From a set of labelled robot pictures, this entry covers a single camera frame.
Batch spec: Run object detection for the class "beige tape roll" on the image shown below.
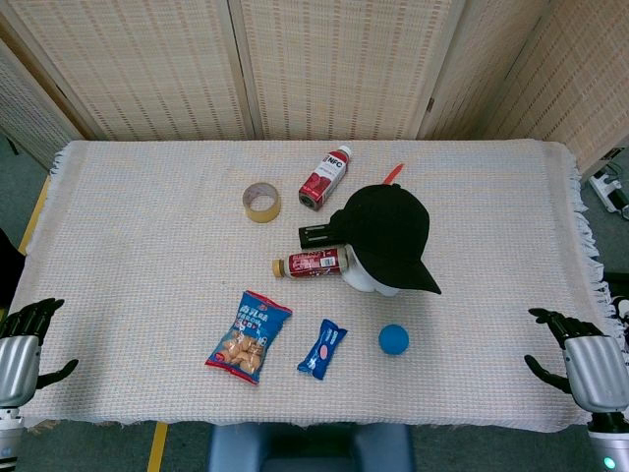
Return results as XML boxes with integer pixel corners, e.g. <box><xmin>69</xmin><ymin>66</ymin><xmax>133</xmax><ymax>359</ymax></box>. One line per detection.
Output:
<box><xmin>242</xmin><ymin>181</ymin><xmax>283</xmax><ymax>225</ymax></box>

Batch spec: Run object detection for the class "black rectangular box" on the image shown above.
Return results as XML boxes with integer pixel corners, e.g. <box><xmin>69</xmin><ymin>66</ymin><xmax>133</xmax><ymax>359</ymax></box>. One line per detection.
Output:
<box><xmin>298</xmin><ymin>223</ymin><xmax>345</xmax><ymax>249</ymax></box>

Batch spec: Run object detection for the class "woven folding screen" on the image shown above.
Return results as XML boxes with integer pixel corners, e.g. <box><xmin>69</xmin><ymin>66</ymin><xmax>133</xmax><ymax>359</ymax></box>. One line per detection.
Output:
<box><xmin>0</xmin><ymin>0</ymin><xmax>629</xmax><ymax>171</ymax></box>

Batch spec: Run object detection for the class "red pen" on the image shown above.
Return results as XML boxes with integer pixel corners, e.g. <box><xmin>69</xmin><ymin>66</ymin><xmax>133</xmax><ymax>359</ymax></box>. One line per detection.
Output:
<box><xmin>381</xmin><ymin>162</ymin><xmax>405</xmax><ymax>187</ymax></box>

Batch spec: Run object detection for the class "white device on floor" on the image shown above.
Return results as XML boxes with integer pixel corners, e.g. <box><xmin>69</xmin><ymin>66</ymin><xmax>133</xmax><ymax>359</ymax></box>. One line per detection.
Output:
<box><xmin>587</xmin><ymin>147</ymin><xmax>629</xmax><ymax>220</ymax></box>

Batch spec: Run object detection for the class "blue ball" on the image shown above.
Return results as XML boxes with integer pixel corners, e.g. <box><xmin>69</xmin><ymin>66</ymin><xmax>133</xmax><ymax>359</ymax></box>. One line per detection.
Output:
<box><xmin>377</xmin><ymin>323</ymin><xmax>411</xmax><ymax>355</ymax></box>

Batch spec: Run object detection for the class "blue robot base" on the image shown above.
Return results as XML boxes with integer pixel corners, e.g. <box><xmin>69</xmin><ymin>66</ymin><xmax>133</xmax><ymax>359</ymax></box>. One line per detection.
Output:
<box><xmin>205</xmin><ymin>422</ymin><xmax>417</xmax><ymax>472</ymax></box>

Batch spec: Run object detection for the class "black baseball cap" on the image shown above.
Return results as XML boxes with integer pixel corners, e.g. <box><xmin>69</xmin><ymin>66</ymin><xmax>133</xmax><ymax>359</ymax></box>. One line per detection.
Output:
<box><xmin>328</xmin><ymin>183</ymin><xmax>443</xmax><ymax>296</ymax></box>

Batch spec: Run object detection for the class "white foam mannequin head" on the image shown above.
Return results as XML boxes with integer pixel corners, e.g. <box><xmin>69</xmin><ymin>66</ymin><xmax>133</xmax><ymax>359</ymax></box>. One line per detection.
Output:
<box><xmin>341</xmin><ymin>243</ymin><xmax>400</xmax><ymax>298</ymax></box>

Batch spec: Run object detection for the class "brown milk tea bottle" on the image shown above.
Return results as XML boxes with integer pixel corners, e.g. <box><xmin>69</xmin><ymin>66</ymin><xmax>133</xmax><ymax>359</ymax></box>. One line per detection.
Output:
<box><xmin>271</xmin><ymin>245</ymin><xmax>353</xmax><ymax>280</ymax></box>

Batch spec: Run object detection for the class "yellow floor tape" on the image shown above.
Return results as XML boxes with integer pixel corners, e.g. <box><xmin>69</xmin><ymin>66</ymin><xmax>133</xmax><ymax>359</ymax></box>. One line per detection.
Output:
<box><xmin>146</xmin><ymin>422</ymin><xmax>170</xmax><ymax>472</ymax></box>

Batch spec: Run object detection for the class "small blue candy packet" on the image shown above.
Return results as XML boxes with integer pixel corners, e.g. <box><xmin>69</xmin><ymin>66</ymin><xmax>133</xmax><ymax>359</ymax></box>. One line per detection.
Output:
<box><xmin>296</xmin><ymin>318</ymin><xmax>349</xmax><ymax>382</ymax></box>

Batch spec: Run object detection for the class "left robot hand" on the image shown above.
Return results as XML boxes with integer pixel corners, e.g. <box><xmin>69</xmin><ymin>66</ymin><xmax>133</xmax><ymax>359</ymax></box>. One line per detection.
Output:
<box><xmin>0</xmin><ymin>297</ymin><xmax>80</xmax><ymax>408</ymax></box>

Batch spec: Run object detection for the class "blue snack bag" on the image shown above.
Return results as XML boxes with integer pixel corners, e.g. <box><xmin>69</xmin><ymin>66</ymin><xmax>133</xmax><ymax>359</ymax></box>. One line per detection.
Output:
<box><xmin>204</xmin><ymin>289</ymin><xmax>294</xmax><ymax>387</ymax></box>

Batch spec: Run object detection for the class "white woven tablecloth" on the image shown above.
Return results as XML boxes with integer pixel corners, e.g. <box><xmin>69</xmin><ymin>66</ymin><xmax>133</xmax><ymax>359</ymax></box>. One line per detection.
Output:
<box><xmin>9</xmin><ymin>139</ymin><xmax>614</xmax><ymax>434</ymax></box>

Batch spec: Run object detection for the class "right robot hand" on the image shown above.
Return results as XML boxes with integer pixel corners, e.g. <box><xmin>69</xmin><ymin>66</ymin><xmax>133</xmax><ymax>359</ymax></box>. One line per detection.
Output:
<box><xmin>523</xmin><ymin>307</ymin><xmax>629</xmax><ymax>413</ymax></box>

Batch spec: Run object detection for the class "red NFC juice bottle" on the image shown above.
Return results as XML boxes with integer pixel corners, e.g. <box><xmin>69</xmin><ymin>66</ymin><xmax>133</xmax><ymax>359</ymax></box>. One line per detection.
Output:
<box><xmin>297</xmin><ymin>144</ymin><xmax>354</xmax><ymax>213</ymax></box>

